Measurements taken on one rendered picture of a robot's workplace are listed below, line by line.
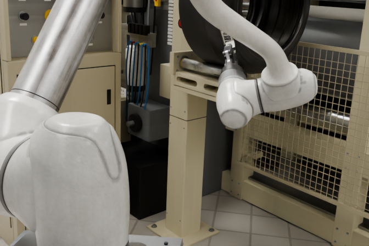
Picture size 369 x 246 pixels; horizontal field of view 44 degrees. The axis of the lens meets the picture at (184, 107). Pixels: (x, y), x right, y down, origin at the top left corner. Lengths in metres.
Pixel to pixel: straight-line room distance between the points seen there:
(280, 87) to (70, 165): 0.73
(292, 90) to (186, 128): 0.92
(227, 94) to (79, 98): 0.99
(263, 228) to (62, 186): 1.91
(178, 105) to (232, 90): 0.85
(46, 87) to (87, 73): 1.22
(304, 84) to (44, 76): 0.71
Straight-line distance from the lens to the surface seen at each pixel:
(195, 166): 2.24
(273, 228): 2.55
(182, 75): 1.94
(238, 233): 2.46
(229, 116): 1.28
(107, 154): 0.73
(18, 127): 0.86
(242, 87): 1.32
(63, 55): 0.95
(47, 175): 0.73
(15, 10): 2.02
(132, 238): 0.96
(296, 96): 1.31
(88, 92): 2.16
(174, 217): 2.36
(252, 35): 1.20
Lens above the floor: 1.24
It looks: 15 degrees down
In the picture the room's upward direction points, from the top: 3 degrees clockwise
